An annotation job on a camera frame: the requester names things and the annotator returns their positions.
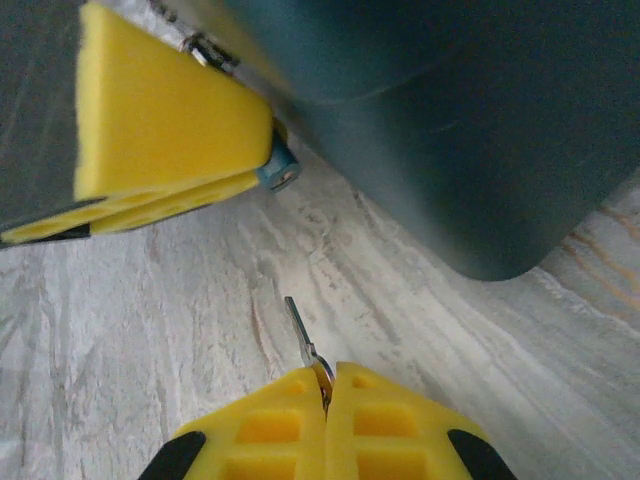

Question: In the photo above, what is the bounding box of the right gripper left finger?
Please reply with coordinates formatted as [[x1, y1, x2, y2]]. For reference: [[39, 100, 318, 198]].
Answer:
[[144, 367, 331, 480]]

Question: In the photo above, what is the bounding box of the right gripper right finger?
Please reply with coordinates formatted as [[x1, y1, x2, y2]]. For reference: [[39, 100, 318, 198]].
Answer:
[[325, 360, 519, 480]]

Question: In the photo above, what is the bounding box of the small blue padlock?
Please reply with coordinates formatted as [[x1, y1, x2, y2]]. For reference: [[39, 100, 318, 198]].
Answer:
[[253, 142, 300, 195]]

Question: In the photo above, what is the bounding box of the small metal key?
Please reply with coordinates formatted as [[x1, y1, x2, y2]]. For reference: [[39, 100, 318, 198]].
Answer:
[[283, 295, 335, 409]]

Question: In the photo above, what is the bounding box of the starry night painted box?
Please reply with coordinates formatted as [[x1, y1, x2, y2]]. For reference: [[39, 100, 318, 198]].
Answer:
[[152, 0, 640, 282]]

